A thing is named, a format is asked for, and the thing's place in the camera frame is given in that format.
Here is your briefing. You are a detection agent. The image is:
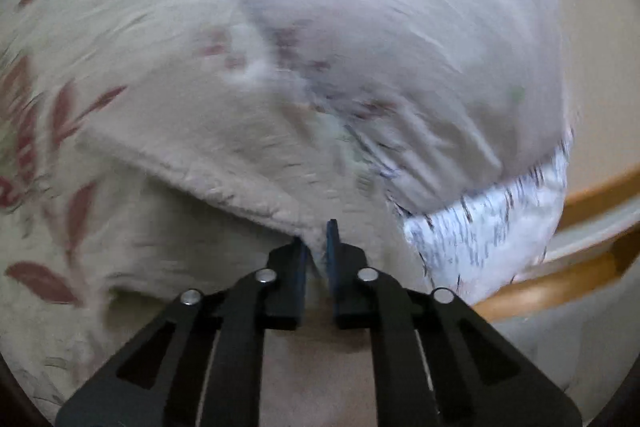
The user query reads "wooden bed frame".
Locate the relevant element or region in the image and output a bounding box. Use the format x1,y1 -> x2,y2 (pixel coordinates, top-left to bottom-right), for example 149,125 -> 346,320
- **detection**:
472,167 -> 640,323

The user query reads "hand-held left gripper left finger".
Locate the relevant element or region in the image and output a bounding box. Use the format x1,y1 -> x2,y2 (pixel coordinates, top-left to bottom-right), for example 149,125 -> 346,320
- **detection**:
55,236 -> 309,427

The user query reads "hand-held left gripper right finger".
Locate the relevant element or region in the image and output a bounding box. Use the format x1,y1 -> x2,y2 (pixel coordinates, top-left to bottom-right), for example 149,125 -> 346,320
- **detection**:
326,219 -> 584,427

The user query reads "floral leaf print blanket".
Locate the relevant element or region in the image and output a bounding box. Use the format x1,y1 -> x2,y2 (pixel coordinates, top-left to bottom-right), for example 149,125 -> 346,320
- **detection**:
0,0 -> 241,423

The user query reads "plain white cloth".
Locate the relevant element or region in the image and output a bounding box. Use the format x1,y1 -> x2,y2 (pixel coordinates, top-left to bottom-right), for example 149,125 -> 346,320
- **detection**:
185,0 -> 576,218

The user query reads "white cloth with dark dashes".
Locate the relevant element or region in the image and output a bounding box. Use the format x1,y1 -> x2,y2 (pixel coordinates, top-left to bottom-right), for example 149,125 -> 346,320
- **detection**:
395,132 -> 574,308

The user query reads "beige fleece garment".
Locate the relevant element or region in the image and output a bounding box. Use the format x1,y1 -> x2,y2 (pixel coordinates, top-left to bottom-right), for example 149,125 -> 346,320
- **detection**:
75,32 -> 436,427

